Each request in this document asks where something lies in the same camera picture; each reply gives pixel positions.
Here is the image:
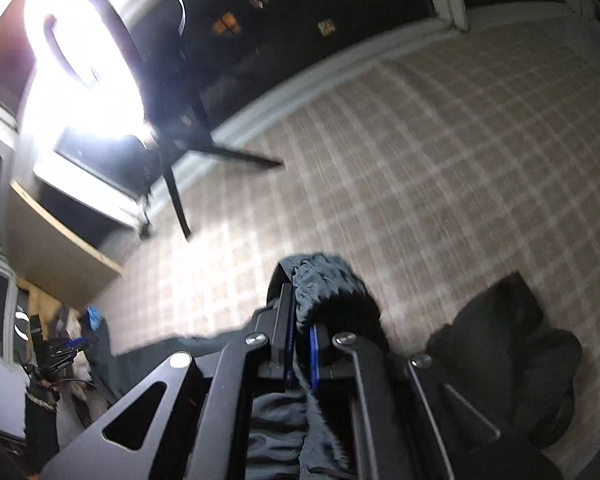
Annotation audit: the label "black tripod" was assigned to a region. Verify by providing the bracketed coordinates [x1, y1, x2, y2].
[92, 0, 284, 241]

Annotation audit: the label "person's left forearm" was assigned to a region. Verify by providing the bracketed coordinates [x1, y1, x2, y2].
[22, 380, 61, 461]

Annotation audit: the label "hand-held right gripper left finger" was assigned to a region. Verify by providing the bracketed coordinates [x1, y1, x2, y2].
[40, 280, 301, 480]

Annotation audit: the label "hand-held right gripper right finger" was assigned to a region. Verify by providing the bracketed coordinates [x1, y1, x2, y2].
[307, 322, 563, 480]

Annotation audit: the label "plaid bed sheet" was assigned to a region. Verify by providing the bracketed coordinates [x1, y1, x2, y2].
[87, 25, 600, 480]

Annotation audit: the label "black clothes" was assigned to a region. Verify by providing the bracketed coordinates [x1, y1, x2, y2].
[390, 272, 583, 480]

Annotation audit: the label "dark window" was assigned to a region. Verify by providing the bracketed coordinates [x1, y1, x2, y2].
[135, 0, 461, 111]

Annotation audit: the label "dark grey pants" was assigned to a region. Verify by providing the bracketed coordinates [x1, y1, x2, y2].
[87, 252, 396, 480]

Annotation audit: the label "ring light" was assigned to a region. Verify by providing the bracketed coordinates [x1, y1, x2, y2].
[22, 0, 146, 146]

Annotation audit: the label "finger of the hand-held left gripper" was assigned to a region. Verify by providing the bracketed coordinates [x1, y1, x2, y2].
[55, 337, 90, 361]

